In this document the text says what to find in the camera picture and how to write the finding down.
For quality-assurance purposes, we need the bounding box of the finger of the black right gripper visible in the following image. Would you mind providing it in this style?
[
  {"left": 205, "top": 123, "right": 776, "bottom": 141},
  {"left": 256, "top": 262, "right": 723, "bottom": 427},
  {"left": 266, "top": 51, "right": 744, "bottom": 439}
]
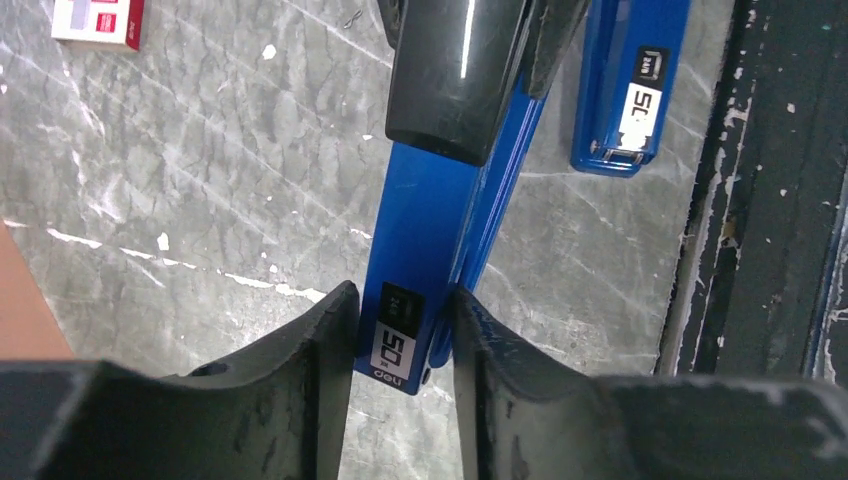
[{"left": 523, "top": 0, "right": 590, "bottom": 100}]

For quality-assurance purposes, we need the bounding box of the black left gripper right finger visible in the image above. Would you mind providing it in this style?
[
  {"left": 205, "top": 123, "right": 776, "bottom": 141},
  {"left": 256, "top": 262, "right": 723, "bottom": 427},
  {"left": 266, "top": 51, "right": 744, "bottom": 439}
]
[{"left": 451, "top": 288, "right": 847, "bottom": 479}]

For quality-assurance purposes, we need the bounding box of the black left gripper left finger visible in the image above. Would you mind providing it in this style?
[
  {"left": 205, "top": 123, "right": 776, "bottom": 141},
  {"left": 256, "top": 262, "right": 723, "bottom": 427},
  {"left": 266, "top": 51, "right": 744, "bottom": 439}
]
[{"left": 1, "top": 281, "right": 360, "bottom": 479}]

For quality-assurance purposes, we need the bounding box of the blue metal stapler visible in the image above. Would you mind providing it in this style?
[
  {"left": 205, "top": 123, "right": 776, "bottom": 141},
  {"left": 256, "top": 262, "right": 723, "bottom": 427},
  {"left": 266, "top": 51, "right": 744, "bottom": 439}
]
[
  {"left": 570, "top": 0, "right": 691, "bottom": 178},
  {"left": 352, "top": 0, "right": 551, "bottom": 397}
]

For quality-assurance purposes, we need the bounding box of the small staple box sleeve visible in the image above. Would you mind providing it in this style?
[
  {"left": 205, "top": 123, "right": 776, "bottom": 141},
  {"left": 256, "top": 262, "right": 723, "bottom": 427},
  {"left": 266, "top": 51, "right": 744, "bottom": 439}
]
[{"left": 51, "top": 0, "right": 145, "bottom": 53}]

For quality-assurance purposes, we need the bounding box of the orange plastic file organizer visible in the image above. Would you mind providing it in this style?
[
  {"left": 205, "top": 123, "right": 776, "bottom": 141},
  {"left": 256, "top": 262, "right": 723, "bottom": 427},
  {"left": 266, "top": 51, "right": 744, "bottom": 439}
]
[{"left": 1, "top": 224, "right": 74, "bottom": 361}]

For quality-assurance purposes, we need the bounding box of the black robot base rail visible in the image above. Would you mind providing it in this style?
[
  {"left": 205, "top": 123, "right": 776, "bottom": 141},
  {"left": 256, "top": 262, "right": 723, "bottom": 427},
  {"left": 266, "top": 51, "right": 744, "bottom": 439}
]
[{"left": 654, "top": 1, "right": 847, "bottom": 379}]

